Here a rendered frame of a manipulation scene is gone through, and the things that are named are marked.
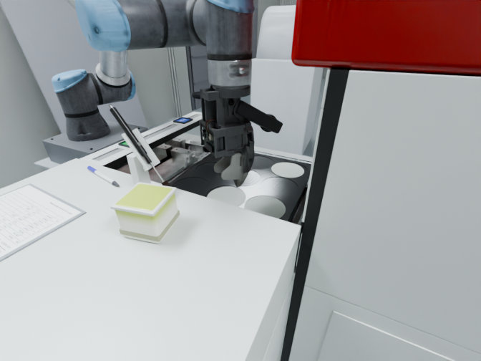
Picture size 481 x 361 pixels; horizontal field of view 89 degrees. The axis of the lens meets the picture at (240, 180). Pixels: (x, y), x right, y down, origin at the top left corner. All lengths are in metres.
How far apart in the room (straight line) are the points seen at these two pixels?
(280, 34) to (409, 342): 2.56
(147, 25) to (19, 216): 0.41
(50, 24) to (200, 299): 2.98
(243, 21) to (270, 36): 2.37
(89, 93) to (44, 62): 1.95
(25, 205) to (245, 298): 0.47
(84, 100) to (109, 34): 0.66
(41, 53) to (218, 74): 2.68
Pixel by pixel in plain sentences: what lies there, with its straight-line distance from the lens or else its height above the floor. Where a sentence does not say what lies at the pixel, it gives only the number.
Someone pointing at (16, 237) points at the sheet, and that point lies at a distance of 0.56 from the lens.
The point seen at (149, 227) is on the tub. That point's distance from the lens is 0.41.
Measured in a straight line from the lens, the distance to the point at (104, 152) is 0.82.
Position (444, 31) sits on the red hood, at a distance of 0.35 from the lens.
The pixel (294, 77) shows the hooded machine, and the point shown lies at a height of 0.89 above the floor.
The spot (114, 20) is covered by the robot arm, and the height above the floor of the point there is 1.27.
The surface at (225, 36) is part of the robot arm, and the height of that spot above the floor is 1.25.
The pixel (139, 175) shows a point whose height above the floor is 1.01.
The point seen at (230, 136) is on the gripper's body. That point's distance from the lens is 0.45.
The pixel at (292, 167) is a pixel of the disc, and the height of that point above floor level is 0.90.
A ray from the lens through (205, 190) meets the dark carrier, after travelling 0.66.
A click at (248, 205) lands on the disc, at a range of 0.60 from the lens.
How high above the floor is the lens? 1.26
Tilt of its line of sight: 31 degrees down
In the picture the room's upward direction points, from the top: straight up
